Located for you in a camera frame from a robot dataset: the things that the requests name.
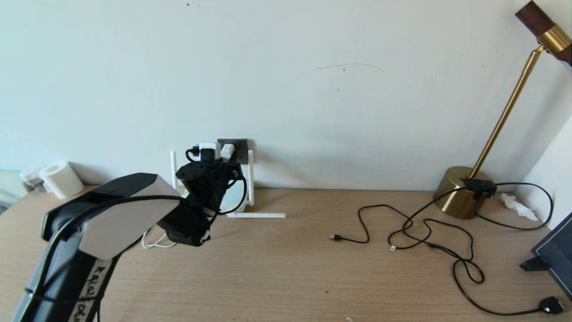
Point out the clear plastic container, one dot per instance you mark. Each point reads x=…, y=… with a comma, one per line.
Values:
x=30, y=178

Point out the dark framed board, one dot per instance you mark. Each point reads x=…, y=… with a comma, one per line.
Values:
x=558, y=250

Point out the white handwritten label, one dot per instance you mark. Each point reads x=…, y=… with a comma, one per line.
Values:
x=89, y=290

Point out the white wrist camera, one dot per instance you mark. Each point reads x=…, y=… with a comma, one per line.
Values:
x=209, y=148

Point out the white wifi router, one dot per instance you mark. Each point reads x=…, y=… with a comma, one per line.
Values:
x=250, y=188

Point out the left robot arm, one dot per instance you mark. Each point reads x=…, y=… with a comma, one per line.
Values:
x=120, y=219

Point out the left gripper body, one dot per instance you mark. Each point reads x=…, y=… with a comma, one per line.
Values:
x=220, y=181

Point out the white power adapter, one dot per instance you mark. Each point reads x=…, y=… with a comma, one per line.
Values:
x=228, y=151

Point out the white toilet paper roll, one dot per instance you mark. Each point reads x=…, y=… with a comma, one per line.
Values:
x=62, y=179

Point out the crumpled white tissue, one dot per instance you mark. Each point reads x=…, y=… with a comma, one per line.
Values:
x=518, y=208

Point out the brass desk lamp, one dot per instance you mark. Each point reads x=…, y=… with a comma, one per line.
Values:
x=451, y=192

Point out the grey wall socket plate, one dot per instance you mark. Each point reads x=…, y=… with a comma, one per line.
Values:
x=241, y=151

